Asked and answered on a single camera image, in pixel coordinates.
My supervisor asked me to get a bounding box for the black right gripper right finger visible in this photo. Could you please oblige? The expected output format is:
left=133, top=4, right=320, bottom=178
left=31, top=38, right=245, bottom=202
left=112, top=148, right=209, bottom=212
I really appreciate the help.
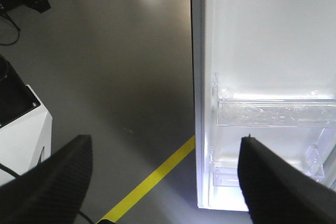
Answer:
left=237, top=136, right=335, bottom=223

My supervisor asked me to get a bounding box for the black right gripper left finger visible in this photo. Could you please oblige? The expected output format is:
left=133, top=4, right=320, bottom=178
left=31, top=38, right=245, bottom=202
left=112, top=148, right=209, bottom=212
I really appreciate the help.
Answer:
left=1, top=135, right=93, bottom=223

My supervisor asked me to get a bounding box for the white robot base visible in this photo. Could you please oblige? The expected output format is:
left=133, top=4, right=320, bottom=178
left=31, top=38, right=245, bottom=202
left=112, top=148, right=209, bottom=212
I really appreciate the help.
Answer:
left=1, top=57, right=53, bottom=185

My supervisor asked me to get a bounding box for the open white fridge door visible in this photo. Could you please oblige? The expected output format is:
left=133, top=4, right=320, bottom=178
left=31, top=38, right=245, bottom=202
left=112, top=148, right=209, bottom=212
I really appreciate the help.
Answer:
left=191, top=0, right=335, bottom=211

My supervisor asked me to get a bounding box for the clear lower door bin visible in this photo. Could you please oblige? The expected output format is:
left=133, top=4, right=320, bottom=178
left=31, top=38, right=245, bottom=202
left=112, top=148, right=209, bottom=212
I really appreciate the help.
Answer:
left=210, top=127, right=335, bottom=187

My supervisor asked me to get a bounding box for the clear door bin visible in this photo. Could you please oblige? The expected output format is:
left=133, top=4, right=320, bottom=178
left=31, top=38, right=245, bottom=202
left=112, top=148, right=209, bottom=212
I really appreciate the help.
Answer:
left=212, top=72, right=335, bottom=128
left=210, top=127, right=335, bottom=187

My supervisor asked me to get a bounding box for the clear middle door bin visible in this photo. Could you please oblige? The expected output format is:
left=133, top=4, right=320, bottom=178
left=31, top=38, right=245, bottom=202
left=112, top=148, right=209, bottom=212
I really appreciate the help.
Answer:
left=212, top=72, right=335, bottom=128

